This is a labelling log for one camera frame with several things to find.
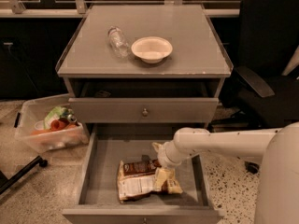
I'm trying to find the black office chair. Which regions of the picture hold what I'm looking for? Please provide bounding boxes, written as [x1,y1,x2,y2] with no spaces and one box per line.
[206,0,299,175]

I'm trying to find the clear plastic water bottle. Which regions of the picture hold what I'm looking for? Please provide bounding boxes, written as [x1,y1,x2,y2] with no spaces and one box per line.
[107,26,130,58]

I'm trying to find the grey drawer cabinet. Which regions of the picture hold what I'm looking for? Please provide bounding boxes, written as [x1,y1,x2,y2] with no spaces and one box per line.
[55,4,234,224]

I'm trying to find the clear plastic storage bin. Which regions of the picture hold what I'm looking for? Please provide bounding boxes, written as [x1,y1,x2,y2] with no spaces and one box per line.
[15,94,89,153]

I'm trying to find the orange red can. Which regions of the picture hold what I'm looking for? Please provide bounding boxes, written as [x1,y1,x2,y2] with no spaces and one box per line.
[50,119,69,132]

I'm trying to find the round metal drawer knob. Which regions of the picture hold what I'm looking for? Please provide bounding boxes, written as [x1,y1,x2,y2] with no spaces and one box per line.
[142,108,149,117]

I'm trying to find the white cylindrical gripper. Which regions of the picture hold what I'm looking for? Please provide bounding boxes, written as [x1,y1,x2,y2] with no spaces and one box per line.
[153,141,181,191]

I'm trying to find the white paper bowl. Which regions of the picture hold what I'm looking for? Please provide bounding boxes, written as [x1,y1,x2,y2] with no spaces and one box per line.
[131,36,173,63]

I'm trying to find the closed grey top drawer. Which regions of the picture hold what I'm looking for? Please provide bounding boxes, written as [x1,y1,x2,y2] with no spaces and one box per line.
[69,98,218,123]

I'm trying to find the black chair leg with caster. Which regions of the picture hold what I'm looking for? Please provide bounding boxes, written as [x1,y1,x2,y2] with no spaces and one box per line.
[0,156,48,194]

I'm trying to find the green snack bag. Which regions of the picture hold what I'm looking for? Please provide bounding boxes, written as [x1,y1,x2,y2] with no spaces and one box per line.
[44,106,74,129]

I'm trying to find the brown chip bag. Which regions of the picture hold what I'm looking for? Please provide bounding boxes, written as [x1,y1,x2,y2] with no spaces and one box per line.
[117,160,183,202]

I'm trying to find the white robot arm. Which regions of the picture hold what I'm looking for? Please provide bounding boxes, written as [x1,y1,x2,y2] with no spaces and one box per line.
[153,123,299,224]

